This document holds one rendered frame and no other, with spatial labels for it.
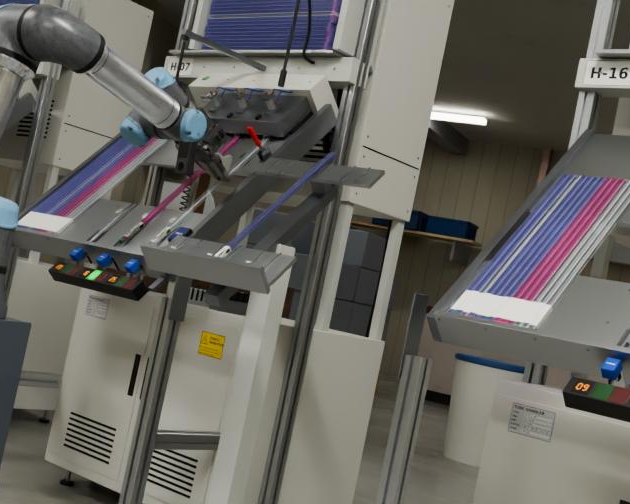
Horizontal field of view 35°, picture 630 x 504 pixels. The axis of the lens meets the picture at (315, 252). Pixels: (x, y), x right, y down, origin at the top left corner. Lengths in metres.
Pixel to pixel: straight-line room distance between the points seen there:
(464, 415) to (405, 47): 2.85
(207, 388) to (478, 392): 2.94
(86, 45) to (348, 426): 1.49
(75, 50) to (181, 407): 1.09
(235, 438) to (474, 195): 9.71
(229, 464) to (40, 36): 1.02
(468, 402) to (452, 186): 6.71
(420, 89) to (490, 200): 8.70
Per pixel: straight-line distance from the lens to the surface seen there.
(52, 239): 2.75
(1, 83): 2.15
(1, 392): 2.02
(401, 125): 3.06
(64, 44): 2.10
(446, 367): 9.05
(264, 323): 2.28
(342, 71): 2.81
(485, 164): 11.90
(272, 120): 2.71
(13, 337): 2.01
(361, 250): 7.93
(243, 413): 2.30
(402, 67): 3.05
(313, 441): 2.95
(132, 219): 2.67
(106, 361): 3.01
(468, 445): 5.50
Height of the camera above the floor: 0.71
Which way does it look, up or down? 2 degrees up
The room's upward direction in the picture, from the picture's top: 12 degrees clockwise
